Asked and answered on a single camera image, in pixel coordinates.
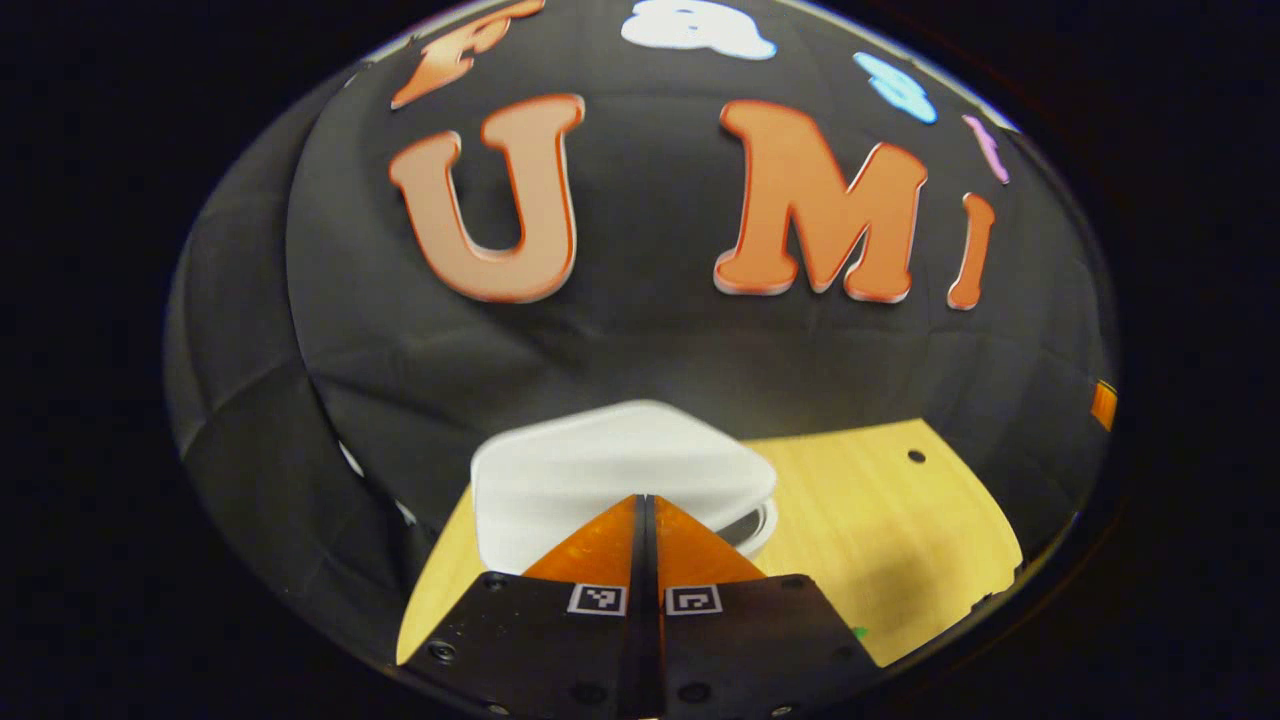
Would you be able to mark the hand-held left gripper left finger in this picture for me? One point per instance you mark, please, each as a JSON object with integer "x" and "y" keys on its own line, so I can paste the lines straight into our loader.
{"x": 560, "y": 650}

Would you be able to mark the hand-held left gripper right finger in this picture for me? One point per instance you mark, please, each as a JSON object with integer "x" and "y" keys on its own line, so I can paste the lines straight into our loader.
{"x": 740, "y": 650}

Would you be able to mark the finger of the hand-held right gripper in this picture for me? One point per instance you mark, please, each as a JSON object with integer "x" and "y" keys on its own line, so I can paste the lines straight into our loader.
{"x": 1103, "y": 405}

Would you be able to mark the white desktop garbage bin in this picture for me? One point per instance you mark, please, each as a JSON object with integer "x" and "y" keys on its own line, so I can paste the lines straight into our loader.
{"x": 600, "y": 460}

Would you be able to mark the wooden desktop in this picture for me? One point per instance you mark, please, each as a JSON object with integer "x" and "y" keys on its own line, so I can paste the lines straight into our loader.
{"x": 880, "y": 540}

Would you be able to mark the black backdrop cloth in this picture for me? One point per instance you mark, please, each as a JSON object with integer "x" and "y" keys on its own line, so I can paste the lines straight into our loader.
{"x": 650, "y": 340}

